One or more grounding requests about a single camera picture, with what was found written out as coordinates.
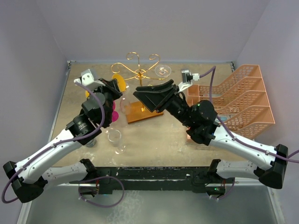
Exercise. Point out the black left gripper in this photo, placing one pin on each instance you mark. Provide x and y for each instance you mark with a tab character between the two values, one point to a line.
111	86

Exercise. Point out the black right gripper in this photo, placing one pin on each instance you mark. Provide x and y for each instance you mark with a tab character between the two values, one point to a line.
158	101

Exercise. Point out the orange plastic goblet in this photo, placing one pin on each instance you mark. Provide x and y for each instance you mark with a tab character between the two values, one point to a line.
121	85

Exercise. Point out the clear wine glass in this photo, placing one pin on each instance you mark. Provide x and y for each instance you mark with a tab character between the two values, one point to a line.
107	130
163	72
125	105
115	138

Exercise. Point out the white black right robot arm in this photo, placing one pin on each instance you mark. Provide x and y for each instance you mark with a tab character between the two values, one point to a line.
267	164

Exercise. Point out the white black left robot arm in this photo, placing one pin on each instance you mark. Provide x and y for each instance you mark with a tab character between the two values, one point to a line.
29	178

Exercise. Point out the pink plastic goblet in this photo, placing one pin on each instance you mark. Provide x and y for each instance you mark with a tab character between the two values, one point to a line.
115	114

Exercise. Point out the small round tin can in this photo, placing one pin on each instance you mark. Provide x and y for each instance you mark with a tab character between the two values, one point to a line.
91	143

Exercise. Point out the peach plastic file organizer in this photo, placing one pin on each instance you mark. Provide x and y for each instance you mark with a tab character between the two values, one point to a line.
240	100

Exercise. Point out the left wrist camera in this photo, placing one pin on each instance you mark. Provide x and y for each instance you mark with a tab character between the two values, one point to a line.
89	79

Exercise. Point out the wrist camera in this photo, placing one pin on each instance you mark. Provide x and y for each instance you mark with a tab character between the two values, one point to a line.
187	79
89	79

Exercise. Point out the gold wire wine glass rack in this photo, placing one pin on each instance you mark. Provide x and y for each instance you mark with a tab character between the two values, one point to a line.
123	73

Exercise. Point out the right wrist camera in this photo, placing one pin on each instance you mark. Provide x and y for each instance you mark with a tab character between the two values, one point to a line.
187	79

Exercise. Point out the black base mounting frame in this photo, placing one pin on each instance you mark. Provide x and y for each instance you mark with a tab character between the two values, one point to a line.
194	179

